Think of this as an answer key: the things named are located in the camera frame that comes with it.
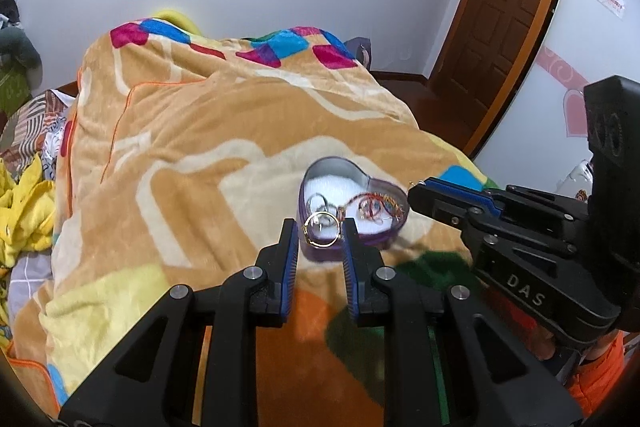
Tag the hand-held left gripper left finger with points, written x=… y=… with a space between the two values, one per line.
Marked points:
x=289 y=267

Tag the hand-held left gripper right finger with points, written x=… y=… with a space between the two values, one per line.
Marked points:
x=350 y=267

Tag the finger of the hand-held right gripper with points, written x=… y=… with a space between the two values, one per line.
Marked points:
x=465 y=191
x=435 y=202

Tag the purple heart-shaped tin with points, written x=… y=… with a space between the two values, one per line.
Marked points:
x=332 y=167

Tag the person's right forearm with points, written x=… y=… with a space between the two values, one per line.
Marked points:
x=600 y=377

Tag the white printed bag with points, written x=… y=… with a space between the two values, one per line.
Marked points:
x=577 y=179

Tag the colourful patchwork blanket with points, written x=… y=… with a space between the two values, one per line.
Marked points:
x=200 y=147

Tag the grey backpack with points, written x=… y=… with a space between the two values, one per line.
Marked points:
x=359 y=52

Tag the brown wooden door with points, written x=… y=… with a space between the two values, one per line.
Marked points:
x=505 y=7

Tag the white paper sign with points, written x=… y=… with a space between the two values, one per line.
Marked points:
x=613 y=0

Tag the grey checked sheet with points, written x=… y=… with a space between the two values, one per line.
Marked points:
x=27 y=282

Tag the white floral cloth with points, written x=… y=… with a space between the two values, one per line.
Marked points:
x=54 y=147

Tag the yellow printed blanket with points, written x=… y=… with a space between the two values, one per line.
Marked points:
x=25 y=207

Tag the yellow pillow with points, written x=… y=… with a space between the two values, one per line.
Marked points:
x=175 y=21

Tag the striped brown cloth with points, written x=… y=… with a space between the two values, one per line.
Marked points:
x=30 y=122

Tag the green patterned bag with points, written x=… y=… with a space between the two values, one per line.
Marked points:
x=12 y=94

